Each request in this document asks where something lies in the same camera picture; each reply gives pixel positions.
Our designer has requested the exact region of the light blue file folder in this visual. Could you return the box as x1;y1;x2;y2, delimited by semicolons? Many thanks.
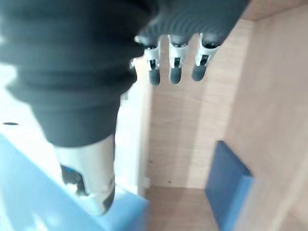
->
0;133;151;231

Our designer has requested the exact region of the wooden office cabinet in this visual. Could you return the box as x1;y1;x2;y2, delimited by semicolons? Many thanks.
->
138;0;308;231

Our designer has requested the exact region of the dark blue file folder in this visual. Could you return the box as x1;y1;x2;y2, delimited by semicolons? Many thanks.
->
204;140;256;231

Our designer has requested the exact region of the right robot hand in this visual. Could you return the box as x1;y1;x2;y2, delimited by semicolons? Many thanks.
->
0;0;251;217

